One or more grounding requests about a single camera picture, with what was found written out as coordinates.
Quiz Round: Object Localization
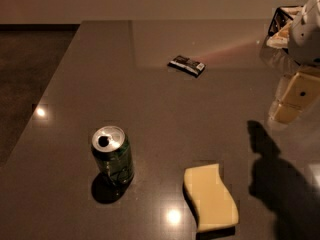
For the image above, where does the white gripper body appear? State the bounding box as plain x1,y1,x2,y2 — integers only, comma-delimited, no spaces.
288,0,320,66

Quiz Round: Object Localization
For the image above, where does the yellow sponge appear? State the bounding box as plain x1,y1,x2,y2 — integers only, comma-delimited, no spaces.
183,164,239,233

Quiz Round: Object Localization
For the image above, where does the black rxbar chocolate bar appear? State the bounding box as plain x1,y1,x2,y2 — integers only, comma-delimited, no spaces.
168,55,206,77

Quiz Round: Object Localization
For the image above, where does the black wire basket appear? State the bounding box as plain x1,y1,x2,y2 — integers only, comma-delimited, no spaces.
266,6,302,49

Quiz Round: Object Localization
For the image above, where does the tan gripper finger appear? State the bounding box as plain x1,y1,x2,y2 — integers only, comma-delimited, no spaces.
280,67,320,110
269,101,301,124

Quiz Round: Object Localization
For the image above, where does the green soda can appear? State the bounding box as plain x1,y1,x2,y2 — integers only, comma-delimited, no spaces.
91,126,134,186

